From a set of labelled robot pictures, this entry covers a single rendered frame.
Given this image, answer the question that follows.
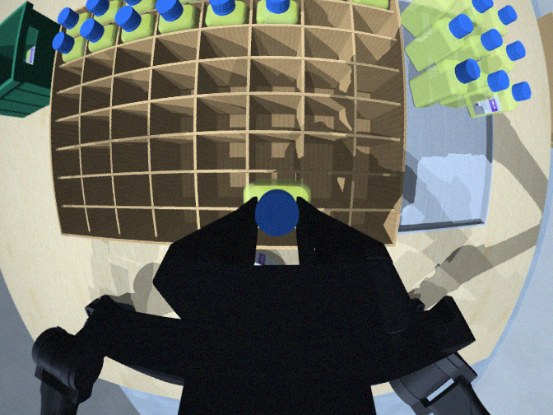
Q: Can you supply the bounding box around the tan cardboard carton with grid dividers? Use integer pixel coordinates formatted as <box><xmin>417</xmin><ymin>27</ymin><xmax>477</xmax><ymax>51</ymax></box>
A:
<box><xmin>49</xmin><ymin>0</ymin><xmax>407</xmax><ymax>247</ymax></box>

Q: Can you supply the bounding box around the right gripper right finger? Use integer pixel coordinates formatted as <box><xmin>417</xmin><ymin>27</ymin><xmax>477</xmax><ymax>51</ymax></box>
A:
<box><xmin>296</xmin><ymin>196</ymin><xmax>393</xmax><ymax>265</ymax></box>

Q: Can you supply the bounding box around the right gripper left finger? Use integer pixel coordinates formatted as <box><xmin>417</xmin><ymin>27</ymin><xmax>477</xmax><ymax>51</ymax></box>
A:
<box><xmin>162</xmin><ymin>197</ymin><xmax>258</xmax><ymax>265</ymax></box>

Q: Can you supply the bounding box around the green crate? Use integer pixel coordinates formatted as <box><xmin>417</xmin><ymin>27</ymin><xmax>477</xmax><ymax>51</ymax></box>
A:
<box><xmin>0</xmin><ymin>1</ymin><xmax>61</xmax><ymax>118</ymax></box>

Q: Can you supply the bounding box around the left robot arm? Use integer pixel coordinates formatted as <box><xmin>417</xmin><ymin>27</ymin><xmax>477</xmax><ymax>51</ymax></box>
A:
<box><xmin>31</xmin><ymin>303</ymin><xmax>105</xmax><ymax>415</ymax></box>

